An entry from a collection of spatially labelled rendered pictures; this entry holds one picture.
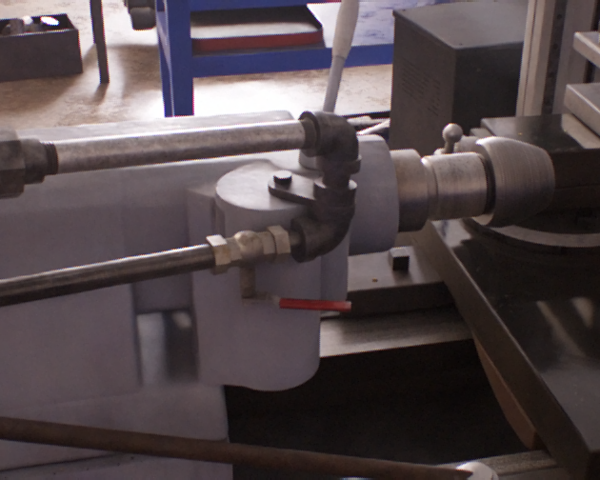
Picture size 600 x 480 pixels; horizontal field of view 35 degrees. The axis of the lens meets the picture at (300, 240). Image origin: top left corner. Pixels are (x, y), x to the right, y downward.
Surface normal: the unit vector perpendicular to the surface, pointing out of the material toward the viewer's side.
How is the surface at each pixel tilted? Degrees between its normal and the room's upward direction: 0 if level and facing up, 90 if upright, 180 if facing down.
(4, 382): 66
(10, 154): 56
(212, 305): 79
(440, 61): 90
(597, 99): 0
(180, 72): 90
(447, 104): 90
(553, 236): 50
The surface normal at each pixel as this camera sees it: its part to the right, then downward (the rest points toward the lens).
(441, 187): 0.18, -0.04
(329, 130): 0.50, -0.04
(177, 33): 0.21, 0.47
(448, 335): 0.00, -0.88
